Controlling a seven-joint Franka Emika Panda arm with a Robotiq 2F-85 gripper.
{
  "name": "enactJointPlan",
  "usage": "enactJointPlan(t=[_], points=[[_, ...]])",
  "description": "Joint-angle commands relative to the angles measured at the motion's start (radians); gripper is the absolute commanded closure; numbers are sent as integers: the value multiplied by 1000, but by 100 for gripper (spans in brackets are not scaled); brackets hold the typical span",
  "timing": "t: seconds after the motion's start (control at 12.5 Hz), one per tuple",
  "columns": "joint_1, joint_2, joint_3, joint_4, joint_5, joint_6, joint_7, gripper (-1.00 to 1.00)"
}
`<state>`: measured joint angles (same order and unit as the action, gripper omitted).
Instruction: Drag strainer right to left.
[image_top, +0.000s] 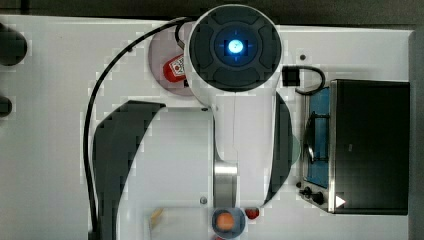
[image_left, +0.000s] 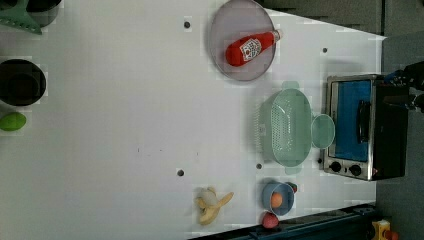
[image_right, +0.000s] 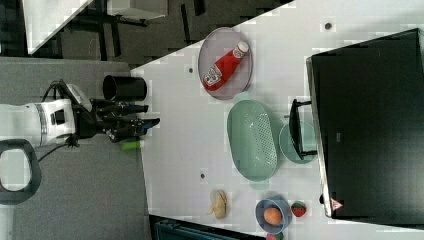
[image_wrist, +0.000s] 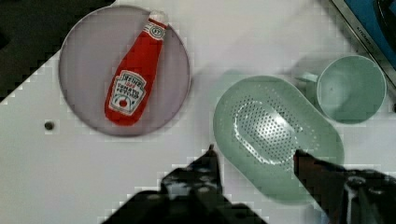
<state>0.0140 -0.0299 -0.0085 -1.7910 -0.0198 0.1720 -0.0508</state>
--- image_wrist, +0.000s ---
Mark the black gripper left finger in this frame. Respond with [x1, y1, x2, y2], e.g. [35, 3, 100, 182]
[161, 144, 223, 200]

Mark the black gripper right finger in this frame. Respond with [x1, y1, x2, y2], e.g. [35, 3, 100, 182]
[293, 150, 396, 224]

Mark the green oval plastic strainer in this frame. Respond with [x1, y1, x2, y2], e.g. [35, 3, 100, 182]
[213, 76, 345, 204]

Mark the green plastic cup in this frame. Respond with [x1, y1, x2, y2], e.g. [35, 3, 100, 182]
[295, 55, 387, 124]

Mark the red plush ketchup bottle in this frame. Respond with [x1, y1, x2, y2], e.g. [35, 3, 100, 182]
[105, 10, 168, 126]

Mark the grey round plate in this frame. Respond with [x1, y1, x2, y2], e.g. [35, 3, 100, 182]
[59, 6, 191, 136]

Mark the silver blue toaster oven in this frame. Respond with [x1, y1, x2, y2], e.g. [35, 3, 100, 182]
[326, 0, 396, 90]

